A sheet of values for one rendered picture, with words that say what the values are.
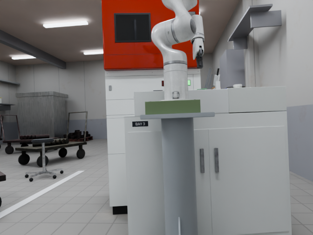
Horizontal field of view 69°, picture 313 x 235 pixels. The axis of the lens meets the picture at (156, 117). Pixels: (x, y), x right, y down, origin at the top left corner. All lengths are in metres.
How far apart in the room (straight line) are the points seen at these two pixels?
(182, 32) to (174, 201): 0.79
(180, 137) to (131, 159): 0.37
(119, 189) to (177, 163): 1.02
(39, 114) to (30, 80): 2.52
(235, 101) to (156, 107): 0.56
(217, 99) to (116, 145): 0.97
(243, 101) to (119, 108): 1.01
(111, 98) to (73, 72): 9.16
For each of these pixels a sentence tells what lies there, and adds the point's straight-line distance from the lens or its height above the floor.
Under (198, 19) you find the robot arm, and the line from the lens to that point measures 1.52.
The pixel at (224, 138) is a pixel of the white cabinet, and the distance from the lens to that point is 1.38.
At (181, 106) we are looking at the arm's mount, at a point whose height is 0.85.
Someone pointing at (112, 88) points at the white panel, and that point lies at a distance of 1.95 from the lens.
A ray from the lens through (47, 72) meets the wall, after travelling 11.65.
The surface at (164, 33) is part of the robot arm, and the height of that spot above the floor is 1.22.
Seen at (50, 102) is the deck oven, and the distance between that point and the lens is 9.80.
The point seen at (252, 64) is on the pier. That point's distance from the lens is 4.70.
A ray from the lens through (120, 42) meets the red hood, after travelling 1.98.
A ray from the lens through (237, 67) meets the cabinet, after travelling 5.60.
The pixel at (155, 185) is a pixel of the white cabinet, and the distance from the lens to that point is 1.34.
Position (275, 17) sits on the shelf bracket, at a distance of 3.97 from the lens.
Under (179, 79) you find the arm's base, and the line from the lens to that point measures 1.10.
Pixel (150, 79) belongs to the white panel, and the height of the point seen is 1.14.
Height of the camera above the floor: 0.80
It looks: level
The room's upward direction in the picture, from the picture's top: 2 degrees counter-clockwise
